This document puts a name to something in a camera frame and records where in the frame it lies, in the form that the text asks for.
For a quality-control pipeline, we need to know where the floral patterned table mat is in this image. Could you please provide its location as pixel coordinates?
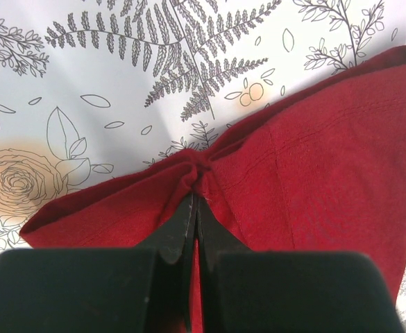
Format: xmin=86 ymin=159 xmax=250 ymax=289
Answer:
xmin=0 ymin=1 xmax=406 ymax=332

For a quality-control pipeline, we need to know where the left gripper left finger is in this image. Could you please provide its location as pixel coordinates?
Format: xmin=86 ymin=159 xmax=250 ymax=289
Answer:
xmin=0 ymin=195 xmax=198 ymax=332

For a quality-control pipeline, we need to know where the red t-shirt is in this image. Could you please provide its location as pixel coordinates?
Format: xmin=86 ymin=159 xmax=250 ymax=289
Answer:
xmin=19 ymin=44 xmax=406 ymax=333

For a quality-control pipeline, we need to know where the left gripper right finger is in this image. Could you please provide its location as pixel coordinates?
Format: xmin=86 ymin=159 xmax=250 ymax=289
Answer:
xmin=196 ymin=200 xmax=403 ymax=332

